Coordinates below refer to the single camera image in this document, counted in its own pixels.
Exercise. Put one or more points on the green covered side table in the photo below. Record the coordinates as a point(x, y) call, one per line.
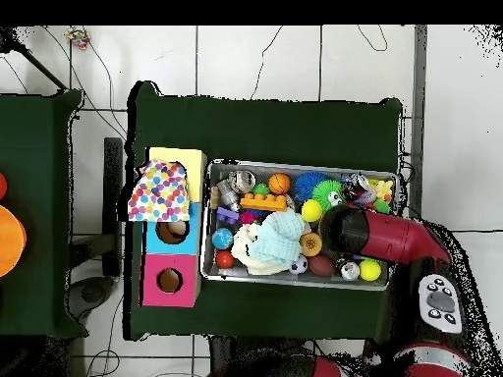
point(39, 157)

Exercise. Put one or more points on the wooden box with three holes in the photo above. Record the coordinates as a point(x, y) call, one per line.
point(169, 279)

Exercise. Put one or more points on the orange bowl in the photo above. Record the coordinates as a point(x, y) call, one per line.
point(9, 239)

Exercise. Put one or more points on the dark green table cloth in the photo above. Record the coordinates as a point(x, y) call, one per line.
point(236, 126)

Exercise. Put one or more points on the small orange basketball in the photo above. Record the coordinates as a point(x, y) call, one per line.
point(278, 183)

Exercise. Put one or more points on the small brown football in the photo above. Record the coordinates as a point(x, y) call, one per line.
point(321, 265)

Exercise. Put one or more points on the green spiky ball with eyes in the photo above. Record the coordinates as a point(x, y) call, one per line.
point(326, 192)

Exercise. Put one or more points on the blue spiky ball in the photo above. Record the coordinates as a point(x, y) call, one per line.
point(308, 184)

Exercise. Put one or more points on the cream yellow cloth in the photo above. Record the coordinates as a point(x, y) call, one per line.
point(240, 245)

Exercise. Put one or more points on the small colourful toy on floor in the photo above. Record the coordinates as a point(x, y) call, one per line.
point(77, 35)

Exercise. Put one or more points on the crushed silver can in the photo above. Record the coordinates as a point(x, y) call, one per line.
point(240, 180)

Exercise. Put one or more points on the colourful patterned cloth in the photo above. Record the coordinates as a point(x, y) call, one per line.
point(159, 192)

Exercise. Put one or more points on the yellow ball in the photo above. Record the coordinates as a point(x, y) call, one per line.
point(311, 210)
point(369, 269)

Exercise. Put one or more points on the orange building block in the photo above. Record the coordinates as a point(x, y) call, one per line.
point(263, 203)

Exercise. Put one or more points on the blue globe ball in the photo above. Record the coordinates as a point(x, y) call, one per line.
point(222, 238)

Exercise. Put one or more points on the shallow clear bin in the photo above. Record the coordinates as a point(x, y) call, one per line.
point(206, 263)

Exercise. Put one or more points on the small soccer ball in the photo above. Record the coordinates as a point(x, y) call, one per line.
point(299, 265)

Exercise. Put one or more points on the light teal cloth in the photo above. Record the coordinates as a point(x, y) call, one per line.
point(279, 236)

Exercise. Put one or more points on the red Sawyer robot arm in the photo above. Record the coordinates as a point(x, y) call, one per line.
point(393, 236)

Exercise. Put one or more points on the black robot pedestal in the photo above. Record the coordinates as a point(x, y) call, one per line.
point(244, 361)

